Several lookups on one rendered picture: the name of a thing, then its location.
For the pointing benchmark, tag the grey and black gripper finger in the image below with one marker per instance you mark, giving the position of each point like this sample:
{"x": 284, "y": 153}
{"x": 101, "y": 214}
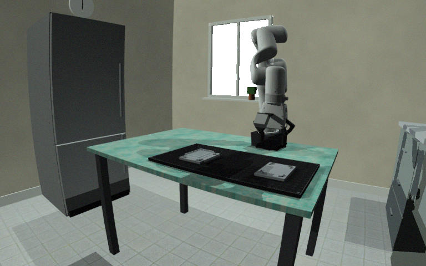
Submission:
{"x": 261, "y": 133}
{"x": 286, "y": 132}

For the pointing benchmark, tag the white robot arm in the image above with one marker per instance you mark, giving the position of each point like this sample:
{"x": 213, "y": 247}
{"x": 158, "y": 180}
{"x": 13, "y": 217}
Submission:
{"x": 272, "y": 71}

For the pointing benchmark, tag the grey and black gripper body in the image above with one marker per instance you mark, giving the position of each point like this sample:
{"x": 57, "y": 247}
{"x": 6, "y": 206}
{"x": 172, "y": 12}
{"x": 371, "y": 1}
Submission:
{"x": 279, "y": 111}

